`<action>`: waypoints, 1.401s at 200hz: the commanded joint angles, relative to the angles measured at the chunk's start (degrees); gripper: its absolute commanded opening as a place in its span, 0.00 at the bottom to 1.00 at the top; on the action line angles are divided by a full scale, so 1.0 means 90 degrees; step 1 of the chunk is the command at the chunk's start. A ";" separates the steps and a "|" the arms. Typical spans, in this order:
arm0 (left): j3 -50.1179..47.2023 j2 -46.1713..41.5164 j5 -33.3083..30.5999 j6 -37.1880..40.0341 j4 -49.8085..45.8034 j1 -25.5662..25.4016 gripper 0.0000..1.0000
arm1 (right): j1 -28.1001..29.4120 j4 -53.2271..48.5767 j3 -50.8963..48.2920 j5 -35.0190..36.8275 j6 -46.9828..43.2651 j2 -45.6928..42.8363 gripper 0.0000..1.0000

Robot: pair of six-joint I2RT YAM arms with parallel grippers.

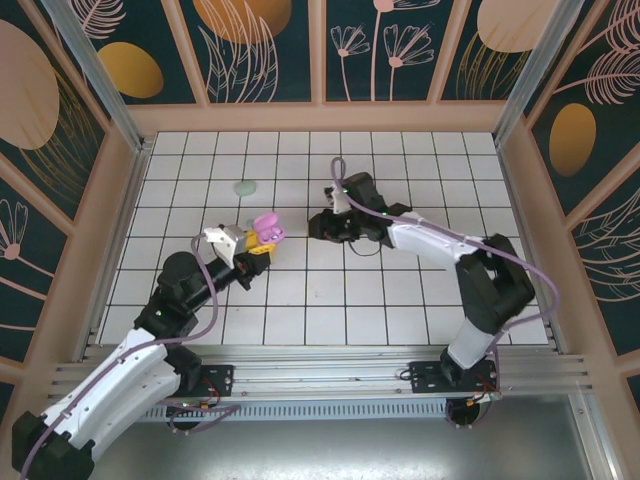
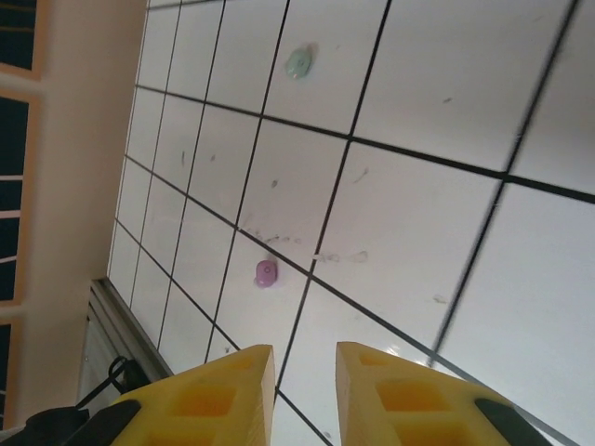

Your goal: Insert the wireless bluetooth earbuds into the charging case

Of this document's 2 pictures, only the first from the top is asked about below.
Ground pink earbud charging case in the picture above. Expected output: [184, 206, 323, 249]
[251, 211, 287, 247]

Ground grey metal sheet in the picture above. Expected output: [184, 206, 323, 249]
[49, 419, 601, 480]

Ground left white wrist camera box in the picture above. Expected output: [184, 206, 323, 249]
[203, 225, 235, 270]

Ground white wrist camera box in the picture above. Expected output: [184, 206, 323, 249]
[323, 183, 352, 215]
[203, 225, 235, 270]

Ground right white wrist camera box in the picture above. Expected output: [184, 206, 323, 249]
[323, 183, 352, 215]

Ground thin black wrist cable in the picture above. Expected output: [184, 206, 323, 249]
[346, 238, 382, 258]

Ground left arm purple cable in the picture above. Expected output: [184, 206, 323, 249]
[19, 233, 247, 474]

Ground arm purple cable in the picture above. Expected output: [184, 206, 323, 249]
[19, 233, 247, 474]
[330, 156, 560, 430]

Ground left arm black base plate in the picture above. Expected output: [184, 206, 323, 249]
[143, 364, 236, 399]

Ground aluminium side rail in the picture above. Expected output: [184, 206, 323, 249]
[74, 142, 151, 364]
[496, 141, 566, 354]

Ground aluminium mounting rail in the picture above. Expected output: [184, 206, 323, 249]
[47, 344, 589, 401]

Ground black round cable port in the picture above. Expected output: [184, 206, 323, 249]
[166, 405, 202, 432]
[446, 399, 494, 429]

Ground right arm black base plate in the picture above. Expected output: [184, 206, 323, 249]
[408, 360, 503, 396]

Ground perforated metal cable duct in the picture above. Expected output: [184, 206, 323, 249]
[139, 402, 571, 424]

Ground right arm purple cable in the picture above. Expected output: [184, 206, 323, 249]
[330, 156, 560, 430]

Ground aluminium corner post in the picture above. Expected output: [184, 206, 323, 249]
[39, 0, 154, 154]
[492, 0, 587, 147]

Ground aluminium frame bar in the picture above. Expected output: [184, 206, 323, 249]
[19, 399, 71, 480]
[567, 394, 624, 480]

